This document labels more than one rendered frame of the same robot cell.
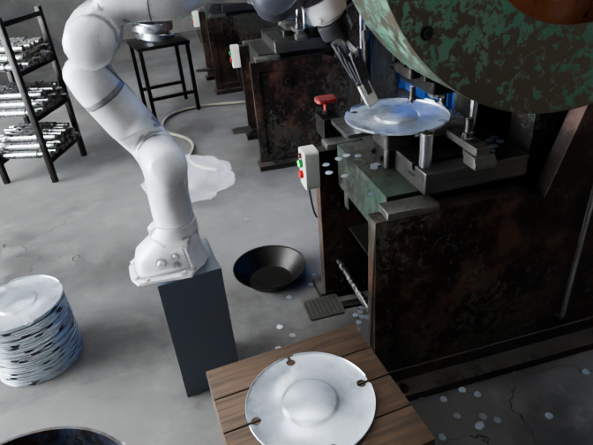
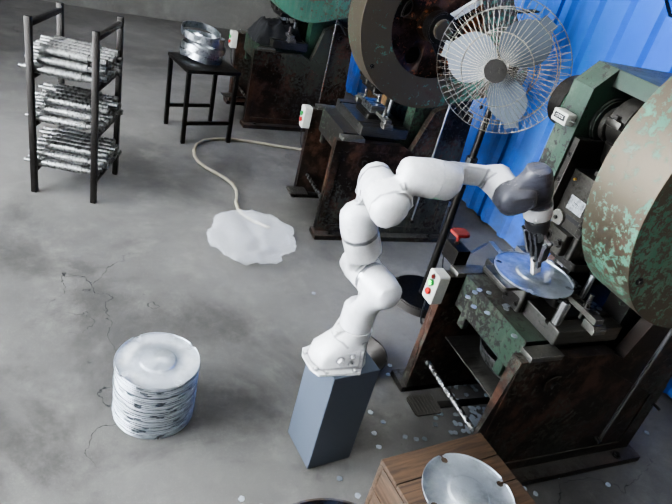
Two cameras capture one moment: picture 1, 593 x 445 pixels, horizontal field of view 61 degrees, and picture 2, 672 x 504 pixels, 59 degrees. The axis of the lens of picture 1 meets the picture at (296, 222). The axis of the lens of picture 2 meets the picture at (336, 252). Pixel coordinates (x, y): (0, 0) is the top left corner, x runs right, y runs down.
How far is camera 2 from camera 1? 104 cm
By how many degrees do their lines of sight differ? 14
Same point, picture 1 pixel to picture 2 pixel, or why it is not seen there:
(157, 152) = (387, 284)
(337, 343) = (473, 448)
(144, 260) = (328, 355)
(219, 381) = (395, 469)
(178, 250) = (357, 352)
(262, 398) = (433, 487)
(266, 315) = not seen: hidden behind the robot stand
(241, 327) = not seen: hidden behind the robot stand
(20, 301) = (162, 359)
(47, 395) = (174, 451)
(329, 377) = (476, 476)
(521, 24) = not seen: outside the picture
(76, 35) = (391, 208)
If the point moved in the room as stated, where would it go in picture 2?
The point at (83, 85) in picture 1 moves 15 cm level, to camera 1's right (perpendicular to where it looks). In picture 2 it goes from (360, 229) to (411, 236)
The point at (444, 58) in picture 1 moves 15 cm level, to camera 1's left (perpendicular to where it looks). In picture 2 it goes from (640, 294) to (591, 289)
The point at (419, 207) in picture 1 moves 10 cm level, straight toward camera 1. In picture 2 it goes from (552, 356) to (557, 376)
